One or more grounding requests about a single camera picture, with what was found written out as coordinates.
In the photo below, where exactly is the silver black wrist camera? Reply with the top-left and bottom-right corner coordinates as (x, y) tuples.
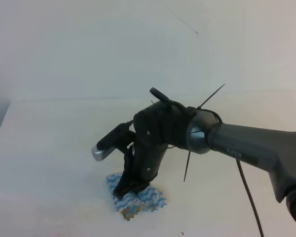
(91, 120), (135, 161)

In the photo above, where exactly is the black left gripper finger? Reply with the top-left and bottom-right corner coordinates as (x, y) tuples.
(113, 171), (138, 200)

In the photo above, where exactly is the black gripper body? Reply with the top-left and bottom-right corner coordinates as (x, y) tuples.
(125, 101), (187, 183)

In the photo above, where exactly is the black cable tie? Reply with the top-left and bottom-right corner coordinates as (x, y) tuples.
(184, 84), (225, 181)

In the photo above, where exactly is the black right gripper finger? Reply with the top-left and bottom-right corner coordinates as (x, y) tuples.
(131, 181), (150, 195)

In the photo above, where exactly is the blue white wavy rag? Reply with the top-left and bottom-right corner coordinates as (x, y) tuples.
(106, 173), (167, 220)

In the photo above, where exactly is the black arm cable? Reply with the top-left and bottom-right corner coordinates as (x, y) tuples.
(235, 159), (264, 237)

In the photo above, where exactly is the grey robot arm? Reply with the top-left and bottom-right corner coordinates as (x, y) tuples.
(113, 101), (296, 221)

